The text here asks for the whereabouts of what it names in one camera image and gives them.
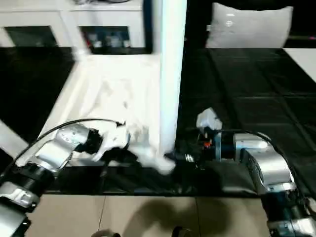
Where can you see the white plastic table top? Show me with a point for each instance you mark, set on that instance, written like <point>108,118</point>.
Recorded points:
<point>111,86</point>

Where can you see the white plastic table leg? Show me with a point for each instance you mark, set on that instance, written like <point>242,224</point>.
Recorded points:
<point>155,24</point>
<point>12,134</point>
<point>74,32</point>
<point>172,74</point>

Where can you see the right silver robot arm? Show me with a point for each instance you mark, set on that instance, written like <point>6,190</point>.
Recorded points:
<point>266,158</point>

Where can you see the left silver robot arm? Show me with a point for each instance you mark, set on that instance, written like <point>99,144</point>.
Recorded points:
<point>56,145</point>

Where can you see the black mat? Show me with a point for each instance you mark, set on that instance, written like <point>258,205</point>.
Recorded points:
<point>247,86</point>

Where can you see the red item behind glass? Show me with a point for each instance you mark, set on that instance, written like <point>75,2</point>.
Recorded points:
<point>87,37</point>

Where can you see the grey cushion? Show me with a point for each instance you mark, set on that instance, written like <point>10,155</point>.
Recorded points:
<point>249,27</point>

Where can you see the white flat board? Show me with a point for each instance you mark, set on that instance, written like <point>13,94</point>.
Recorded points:
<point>303,61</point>

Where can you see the black flat monitor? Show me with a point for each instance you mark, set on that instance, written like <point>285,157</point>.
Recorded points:
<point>302,37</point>

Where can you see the white cabinet with glass doors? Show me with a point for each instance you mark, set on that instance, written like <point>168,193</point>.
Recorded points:
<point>37,14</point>

